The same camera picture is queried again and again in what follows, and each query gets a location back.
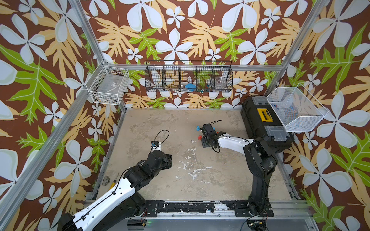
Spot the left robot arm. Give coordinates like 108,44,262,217
57,150,172,231

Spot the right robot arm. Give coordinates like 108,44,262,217
200,123,278,216

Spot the black toolbox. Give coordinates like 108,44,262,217
241,96,294,154

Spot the white mesh basket right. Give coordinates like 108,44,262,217
267,84,329,133

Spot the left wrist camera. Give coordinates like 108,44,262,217
151,141,160,148

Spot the yellow handled screwdriver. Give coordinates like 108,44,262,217
110,173,119,189

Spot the black wire basket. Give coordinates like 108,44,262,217
144,60,234,93

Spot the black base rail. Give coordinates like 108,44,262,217
141,200,275,218

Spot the white wire basket left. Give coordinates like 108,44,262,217
86,62,130,105

